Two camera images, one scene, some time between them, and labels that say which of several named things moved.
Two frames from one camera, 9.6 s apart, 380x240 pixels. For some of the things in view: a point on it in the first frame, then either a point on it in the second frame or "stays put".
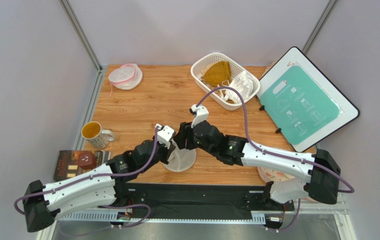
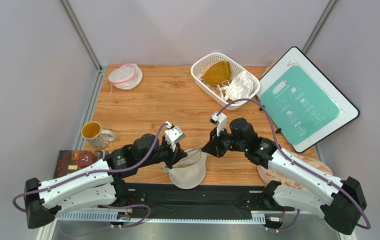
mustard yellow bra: [219, 72] stays put
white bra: [243, 82] stays put
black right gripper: [183, 138] -> [214, 145]
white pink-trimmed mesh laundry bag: [127, 76] stays put
